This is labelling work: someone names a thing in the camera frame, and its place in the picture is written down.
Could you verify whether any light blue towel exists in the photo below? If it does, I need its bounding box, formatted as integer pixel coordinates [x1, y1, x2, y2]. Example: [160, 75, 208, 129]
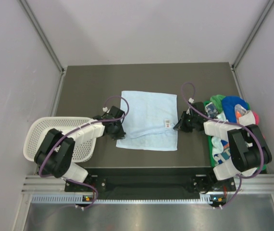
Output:
[116, 90, 178, 151]

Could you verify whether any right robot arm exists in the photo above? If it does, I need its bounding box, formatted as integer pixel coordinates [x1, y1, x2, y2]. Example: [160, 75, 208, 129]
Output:
[174, 102, 272, 191]

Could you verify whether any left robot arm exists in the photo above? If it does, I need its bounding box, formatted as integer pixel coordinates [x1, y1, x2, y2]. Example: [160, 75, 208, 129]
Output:
[34, 106, 129, 191]

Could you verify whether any patterned white blue cloth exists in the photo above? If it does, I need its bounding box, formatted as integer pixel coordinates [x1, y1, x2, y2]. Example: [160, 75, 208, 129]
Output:
[205, 102, 219, 119]

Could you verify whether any white perforated plastic basket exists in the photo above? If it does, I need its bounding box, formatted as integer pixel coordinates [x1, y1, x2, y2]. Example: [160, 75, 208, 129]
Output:
[23, 116, 96, 163]

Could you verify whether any royal blue cloth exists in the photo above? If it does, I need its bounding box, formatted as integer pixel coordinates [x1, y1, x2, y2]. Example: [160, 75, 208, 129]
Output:
[221, 96, 249, 123]

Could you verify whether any green plastic tray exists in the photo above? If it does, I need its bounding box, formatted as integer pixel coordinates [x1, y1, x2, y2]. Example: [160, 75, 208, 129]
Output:
[203, 100, 267, 174]

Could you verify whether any pink cloth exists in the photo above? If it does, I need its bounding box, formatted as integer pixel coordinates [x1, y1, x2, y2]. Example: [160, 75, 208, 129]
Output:
[252, 111, 260, 125]

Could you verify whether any black table front rail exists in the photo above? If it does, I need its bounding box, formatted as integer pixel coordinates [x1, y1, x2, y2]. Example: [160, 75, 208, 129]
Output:
[64, 166, 238, 193]

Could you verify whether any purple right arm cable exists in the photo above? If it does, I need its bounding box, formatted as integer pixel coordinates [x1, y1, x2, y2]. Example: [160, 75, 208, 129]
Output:
[180, 82, 265, 209]

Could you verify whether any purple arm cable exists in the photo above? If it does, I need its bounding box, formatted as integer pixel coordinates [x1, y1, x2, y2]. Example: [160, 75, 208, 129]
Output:
[180, 82, 265, 209]
[38, 95, 131, 210]

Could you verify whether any slotted grey cable duct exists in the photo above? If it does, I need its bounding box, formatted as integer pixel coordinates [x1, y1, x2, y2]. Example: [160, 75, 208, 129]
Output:
[31, 192, 226, 204]

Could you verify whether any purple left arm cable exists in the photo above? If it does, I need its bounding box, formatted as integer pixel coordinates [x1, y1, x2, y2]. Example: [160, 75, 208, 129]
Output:
[38, 95, 131, 210]

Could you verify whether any aluminium frame left post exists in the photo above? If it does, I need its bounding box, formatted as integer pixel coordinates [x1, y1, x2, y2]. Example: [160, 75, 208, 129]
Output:
[19, 0, 67, 75]

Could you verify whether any aluminium frame post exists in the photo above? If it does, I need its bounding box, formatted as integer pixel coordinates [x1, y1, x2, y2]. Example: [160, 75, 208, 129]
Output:
[19, 0, 67, 75]
[231, 0, 274, 72]

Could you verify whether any aluminium frame right post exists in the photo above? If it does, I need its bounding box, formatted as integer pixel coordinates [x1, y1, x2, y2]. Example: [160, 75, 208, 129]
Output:
[231, 0, 274, 72]

